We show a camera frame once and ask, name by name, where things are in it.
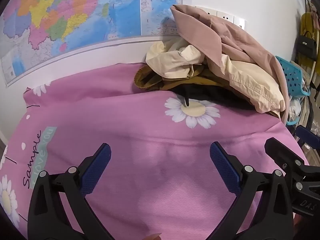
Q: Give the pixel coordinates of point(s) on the white crumpled bag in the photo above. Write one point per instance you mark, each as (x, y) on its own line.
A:
(296, 108)

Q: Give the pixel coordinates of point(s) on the person's left hand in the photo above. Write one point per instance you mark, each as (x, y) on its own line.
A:
(153, 237)

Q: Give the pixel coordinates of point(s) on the mustard yellow garment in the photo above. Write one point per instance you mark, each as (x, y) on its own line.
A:
(142, 80)

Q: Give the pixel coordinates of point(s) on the white wall socket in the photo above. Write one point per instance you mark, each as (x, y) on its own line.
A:
(240, 22)
(208, 10)
(225, 17)

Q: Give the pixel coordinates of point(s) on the black garment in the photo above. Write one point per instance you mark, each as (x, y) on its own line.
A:
(212, 92)

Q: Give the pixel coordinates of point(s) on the pink daisy print blanket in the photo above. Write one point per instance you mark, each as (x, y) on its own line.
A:
(150, 130)

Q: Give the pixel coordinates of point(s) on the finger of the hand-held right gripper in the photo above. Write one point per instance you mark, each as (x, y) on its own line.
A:
(282, 155)
(308, 135)

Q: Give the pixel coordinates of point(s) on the cream garment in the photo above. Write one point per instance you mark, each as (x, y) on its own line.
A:
(170, 62)

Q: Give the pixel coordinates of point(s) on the black handbag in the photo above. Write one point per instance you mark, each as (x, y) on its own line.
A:
(306, 46)

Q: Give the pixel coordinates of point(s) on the colourful wall map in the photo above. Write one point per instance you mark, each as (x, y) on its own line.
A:
(62, 17)

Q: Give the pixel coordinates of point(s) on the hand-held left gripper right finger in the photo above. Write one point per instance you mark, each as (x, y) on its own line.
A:
(225, 167)

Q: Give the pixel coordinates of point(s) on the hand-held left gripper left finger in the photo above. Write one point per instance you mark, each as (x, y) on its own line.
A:
(97, 170)

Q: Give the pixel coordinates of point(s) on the pink jacket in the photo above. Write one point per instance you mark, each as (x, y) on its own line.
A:
(200, 30)

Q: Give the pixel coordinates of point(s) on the blue plastic basket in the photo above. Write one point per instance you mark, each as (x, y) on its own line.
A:
(292, 75)

